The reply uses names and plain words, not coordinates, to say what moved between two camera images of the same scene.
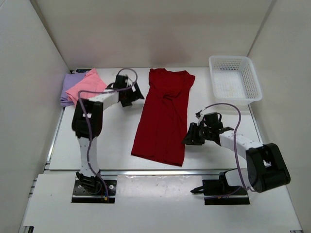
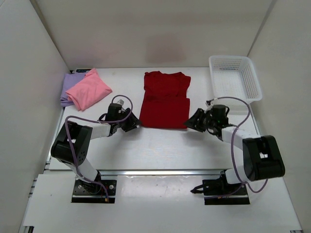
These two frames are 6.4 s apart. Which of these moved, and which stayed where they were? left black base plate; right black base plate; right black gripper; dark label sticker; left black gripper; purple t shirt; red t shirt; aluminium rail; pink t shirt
Moved: red t shirt; right black gripper; left black gripper
Stayed: dark label sticker; aluminium rail; left black base plate; pink t shirt; purple t shirt; right black base plate
